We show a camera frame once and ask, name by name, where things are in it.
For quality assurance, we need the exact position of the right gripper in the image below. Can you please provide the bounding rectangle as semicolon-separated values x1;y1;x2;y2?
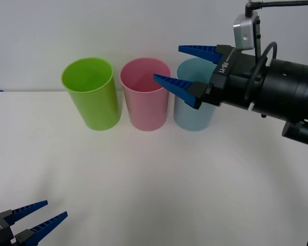
153;44;270;112

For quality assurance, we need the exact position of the pale blue plastic bin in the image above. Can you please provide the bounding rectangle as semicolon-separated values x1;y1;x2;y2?
173;57;218;132

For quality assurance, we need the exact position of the pink plastic bin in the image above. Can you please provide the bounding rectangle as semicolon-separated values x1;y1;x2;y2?
119;57;172;132

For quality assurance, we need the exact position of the green plastic bin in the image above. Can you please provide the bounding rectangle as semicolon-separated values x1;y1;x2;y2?
61;57;123;132

